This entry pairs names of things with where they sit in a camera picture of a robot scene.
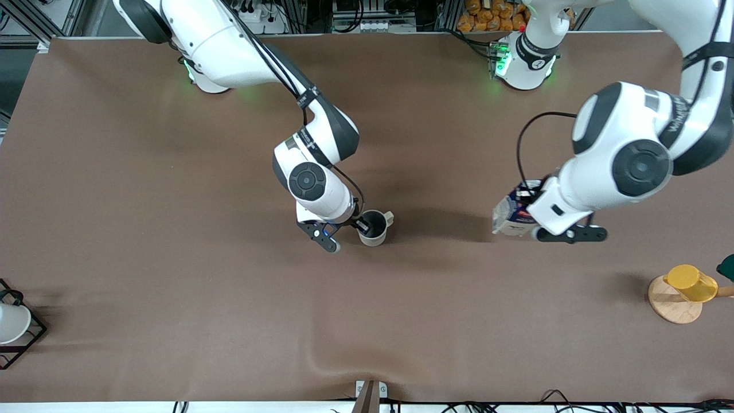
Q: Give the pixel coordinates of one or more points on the brown table cover sheet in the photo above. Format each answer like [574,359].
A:
[172,201]

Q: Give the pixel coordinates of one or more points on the yellow cup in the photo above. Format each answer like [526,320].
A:
[691,283]

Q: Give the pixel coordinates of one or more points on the long white power strip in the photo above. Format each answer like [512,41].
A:
[387,26]

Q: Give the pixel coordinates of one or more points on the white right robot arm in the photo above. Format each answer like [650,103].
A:
[218,40]

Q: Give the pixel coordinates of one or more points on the round wooden mug stand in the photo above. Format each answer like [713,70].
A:
[674,307]

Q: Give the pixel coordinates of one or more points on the grey metal bracket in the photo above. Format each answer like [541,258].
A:
[381,389]

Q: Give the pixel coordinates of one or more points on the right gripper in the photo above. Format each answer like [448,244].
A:
[359,219]

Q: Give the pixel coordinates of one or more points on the dark green cup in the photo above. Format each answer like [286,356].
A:
[727,268]

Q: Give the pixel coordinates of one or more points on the brown mounting pole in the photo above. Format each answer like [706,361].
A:
[367,401]

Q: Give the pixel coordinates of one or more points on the white power strip black plugs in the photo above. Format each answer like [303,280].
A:
[266,20]

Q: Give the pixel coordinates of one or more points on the aluminium frame strut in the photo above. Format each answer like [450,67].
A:
[40,17]

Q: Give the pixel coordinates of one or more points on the orange packaged buns pile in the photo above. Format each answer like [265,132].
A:
[487,17]

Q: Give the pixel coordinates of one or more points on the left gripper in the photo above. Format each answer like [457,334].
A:
[524,193]

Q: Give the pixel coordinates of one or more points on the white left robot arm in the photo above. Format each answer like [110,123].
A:
[625,126]

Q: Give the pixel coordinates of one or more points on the blue milk carton green cap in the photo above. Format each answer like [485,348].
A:
[510,215]

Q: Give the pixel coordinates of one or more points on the green lit control board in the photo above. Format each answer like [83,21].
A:
[498,60]

